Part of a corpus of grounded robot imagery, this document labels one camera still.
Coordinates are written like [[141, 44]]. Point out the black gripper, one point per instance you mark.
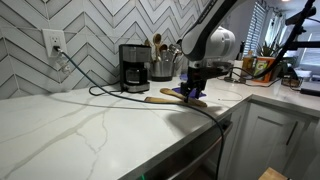
[[198, 74]]

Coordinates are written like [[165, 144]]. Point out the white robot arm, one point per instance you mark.
[[208, 36]]

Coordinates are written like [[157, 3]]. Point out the purple plastic plate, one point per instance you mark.
[[201, 93]]

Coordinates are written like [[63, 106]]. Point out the clear container blue lid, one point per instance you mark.
[[183, 77]]

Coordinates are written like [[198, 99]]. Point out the long wooden spoon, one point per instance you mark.
[[173, 94]]

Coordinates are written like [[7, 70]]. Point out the steel utensil holder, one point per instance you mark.
[[162, 70]]

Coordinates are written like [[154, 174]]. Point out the steel ladle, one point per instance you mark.
[[175, 50]]

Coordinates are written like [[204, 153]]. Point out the white paper roll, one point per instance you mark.
[[238, 68]]

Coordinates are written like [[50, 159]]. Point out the steel dishwasher front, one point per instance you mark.
[[186, 153]]

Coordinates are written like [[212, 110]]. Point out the amber bottle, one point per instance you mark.
[[247, 61]]

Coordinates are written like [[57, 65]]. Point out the black steel coffee maker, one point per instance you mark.
[[135, 68]]

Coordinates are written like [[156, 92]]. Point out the round-headed wooden spoon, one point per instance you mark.
[[157, 40]]

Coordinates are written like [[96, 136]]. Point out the orange drink mix tub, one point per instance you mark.
[[263, 68]]

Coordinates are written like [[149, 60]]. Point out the green potted plant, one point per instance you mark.
[[268, 50]]

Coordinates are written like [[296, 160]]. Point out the white cabinet door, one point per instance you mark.
[[266, 136]]

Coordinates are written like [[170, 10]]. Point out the white window blinds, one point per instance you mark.
[[256, 28]]

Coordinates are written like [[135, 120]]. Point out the wooden block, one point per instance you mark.
[[272, 174]]

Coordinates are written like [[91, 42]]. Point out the black flat device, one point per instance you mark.
[[310, 89]]

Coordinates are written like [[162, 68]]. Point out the black camera stand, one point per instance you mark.
[[296, 26]]

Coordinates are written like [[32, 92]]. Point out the white wall outlet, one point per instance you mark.
[[54, 41]]

